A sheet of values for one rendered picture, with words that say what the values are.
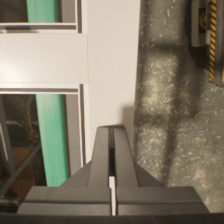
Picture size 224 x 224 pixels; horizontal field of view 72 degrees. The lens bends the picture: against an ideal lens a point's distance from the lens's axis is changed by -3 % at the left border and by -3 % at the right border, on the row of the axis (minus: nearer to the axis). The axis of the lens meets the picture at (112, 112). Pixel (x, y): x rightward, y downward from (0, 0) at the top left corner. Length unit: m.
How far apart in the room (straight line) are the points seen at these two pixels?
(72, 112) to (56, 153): 0.07
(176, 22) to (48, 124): 1.06
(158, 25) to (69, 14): 0.94
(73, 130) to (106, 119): 0.11
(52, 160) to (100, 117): 0.14
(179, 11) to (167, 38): 0.17
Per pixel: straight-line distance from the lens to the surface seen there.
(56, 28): 0.21
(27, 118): 0.98
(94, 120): 0.15
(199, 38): 1.09
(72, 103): 0.24
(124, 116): 0.15
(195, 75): 1.23
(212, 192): 1.81
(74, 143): 0.26
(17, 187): 1.21
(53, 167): 0.28
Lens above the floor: 1.08
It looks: 73 degrees down
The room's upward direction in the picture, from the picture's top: 176 degrees clockwise
